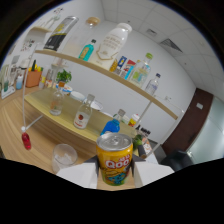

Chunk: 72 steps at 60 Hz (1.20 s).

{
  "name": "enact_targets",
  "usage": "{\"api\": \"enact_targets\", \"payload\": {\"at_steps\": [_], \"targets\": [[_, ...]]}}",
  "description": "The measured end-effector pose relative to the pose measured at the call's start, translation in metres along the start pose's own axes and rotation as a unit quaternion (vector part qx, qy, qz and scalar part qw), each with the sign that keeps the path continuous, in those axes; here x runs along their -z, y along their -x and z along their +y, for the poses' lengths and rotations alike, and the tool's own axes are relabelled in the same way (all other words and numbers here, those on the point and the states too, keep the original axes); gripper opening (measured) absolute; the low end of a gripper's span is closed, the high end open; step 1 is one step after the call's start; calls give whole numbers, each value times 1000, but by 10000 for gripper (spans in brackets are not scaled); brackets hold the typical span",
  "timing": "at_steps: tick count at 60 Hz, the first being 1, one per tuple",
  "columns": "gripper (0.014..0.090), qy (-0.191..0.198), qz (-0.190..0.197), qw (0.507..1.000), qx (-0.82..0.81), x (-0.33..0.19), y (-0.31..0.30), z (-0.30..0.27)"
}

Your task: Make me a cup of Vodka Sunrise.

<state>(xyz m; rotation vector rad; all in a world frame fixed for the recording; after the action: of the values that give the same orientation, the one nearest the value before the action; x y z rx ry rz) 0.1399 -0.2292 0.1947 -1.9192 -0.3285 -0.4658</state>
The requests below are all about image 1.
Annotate white tray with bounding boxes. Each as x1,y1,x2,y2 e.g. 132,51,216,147
0,84,16,100

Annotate small red liquid bottle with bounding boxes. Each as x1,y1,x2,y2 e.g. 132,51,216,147
20,125,32,151

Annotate green limes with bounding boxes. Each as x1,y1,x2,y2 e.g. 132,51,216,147
132,134,144,149

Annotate clear bottle red label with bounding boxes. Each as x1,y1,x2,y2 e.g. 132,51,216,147
73,93,96,130

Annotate orange pot with utensils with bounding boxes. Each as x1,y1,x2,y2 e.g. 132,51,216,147
25,59,43,88

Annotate wooden wall shelf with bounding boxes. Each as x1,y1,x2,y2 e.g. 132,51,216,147
28,25,53,34

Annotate brown door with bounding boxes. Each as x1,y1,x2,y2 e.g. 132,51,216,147
162,87,214,157

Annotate red capped cup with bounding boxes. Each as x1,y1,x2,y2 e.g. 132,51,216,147
128,113,141,128

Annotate clear bottle green cap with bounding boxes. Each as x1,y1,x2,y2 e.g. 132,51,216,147
129,52,154,89

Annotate white bowl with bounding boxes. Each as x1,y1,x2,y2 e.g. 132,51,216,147
69,90,86,102

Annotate black chair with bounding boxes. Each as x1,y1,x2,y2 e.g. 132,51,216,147
160,149,194,173

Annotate blue bottle silver cap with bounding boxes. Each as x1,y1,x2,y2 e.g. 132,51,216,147
100,108,127,137

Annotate large white milk bottle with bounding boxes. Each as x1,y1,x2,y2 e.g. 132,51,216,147
88,22,133,71

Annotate large glass jar wooden lid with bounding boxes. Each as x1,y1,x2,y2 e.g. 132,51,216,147
61,16,101,58

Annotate ceiling air vent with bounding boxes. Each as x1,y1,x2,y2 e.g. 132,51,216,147
159,38,183,53

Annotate white two-tier wooden shelf rack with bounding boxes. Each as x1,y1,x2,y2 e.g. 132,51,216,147
20,41,185,161

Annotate small teal bottle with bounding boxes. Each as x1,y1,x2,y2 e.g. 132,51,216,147
78,38,97,62

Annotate green potted plant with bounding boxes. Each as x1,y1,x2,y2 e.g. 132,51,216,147
55,69,73,88

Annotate light blue bottle yellow cap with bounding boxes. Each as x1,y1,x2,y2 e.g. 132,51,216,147
123,60,138,81

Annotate blue ice cream cup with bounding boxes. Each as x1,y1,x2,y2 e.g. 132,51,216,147
59,83,74,96

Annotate colourful wall sticker sheet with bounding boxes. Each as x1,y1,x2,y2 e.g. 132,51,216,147
21,39,36,52

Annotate yellow Qoo drink can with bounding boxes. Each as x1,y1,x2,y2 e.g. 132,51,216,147
96,132,134,187

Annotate small clear bottle blue cap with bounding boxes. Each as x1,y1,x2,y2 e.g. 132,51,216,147
144,73,162,97

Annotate clear glass with ice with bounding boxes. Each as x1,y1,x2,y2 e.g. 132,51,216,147
51,143,79,174

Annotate large black silver can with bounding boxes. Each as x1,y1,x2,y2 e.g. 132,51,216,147
43,15,79,52

